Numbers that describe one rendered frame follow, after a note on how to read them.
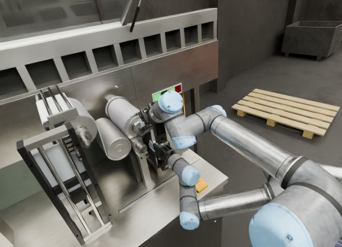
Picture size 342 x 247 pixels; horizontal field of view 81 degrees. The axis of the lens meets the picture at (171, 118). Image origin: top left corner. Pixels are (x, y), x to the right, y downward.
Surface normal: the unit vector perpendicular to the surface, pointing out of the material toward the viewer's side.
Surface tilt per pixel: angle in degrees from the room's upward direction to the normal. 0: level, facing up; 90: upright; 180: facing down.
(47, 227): 0
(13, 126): 90
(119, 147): 90
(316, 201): 8
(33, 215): 0
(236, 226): 0
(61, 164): 90
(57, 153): 90
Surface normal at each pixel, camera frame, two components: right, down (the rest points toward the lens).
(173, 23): 0.58, 0.37
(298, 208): -0.15, -0.88
